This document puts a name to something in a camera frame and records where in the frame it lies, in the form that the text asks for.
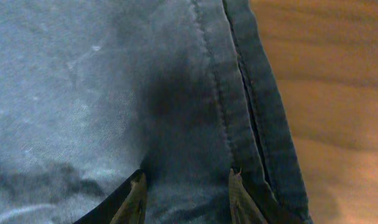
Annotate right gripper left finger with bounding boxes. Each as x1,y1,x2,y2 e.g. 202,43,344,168
74,169,148,224

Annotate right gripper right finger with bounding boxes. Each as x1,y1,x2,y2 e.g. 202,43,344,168
229,169,268,224

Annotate navy blue shorts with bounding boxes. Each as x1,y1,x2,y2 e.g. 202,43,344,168
0,0,312,223

